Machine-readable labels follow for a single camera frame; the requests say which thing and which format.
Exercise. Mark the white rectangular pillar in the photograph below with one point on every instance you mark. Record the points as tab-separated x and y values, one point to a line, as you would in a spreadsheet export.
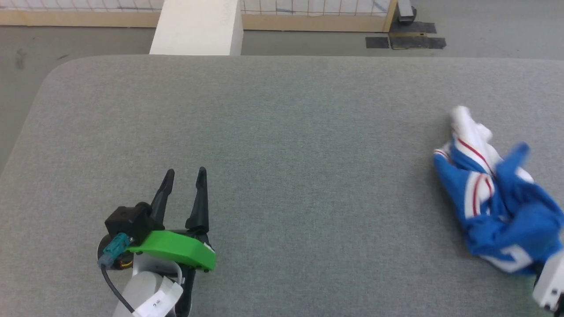
198	26

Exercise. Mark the wooden framed net fence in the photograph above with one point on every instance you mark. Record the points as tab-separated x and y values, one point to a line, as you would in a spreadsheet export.
88	18

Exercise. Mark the grey metal floor stand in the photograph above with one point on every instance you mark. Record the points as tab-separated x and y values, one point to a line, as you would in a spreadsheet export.
405	11

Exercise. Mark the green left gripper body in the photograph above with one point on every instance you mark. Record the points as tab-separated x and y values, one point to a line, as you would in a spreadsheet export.
176	248

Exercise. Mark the grey fabric cushion surface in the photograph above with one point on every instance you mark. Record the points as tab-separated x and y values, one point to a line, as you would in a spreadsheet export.
308	176

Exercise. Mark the small black floor tape patch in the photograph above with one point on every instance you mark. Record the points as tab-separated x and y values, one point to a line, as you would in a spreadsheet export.
377	42

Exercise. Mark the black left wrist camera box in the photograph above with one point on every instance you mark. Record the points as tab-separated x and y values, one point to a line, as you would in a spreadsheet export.
130	220

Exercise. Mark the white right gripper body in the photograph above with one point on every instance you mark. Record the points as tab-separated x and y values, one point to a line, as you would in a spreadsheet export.
553	281

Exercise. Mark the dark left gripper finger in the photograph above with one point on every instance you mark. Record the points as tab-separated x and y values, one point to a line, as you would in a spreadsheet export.
164	193
200	202

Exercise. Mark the blue white red sports jersey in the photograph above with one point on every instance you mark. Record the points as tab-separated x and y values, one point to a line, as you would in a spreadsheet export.
506	211

